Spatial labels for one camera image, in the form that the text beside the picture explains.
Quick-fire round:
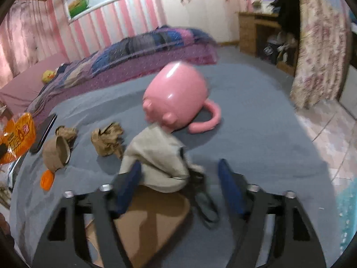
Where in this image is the grey-blue table cloth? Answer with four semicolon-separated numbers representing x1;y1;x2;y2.
9;62;340;268

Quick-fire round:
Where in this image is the floral curtain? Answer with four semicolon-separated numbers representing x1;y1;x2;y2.
290;0;350;109

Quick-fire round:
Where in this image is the black phone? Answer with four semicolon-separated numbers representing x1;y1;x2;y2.
29;114;57;154

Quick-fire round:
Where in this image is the brown paper ball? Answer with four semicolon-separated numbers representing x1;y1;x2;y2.
91;122;124;160

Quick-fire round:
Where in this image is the grey printed snack wrapper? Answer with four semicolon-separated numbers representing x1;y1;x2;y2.
118;123;218;224

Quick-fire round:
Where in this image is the bed with purple sheet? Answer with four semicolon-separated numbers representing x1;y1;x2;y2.
35;44;218;122

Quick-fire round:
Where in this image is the brown phone case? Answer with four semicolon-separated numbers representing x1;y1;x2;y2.
85;185;192;268

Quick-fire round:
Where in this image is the black box under desk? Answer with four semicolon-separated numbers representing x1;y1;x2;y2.
263;42;280;64

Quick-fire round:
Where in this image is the white wardrobe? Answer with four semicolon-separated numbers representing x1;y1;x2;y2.
161;0;240;44

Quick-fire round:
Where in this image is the wooden desk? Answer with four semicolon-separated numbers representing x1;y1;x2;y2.
237;12;298;76

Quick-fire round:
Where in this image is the white refrigerator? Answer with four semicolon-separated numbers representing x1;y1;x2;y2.
338;22;357;112

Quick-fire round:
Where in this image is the striped patchwork blanket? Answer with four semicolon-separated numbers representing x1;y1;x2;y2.
27;25;218;115

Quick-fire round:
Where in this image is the pink pig mug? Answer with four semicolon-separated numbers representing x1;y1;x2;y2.
142;61;222;134

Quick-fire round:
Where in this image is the orange fruit peel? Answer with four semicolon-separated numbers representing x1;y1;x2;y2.
40;170;54;191

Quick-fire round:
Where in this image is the black hanging coat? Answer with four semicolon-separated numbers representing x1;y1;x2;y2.
278;0;301;40

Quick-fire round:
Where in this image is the orange snack bag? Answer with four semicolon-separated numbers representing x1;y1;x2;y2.
1;113;36;165

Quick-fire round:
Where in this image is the turquoise plastic basket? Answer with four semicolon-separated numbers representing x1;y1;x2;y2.
336;180;356;254

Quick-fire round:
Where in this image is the small crumpled brown paper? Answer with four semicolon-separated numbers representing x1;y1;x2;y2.
55;126;77;146

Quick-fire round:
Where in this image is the yellow duck plush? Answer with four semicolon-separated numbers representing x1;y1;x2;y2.
41;70;57;84

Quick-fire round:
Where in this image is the pink window curtain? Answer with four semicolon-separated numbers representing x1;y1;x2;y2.
1;0;46;86

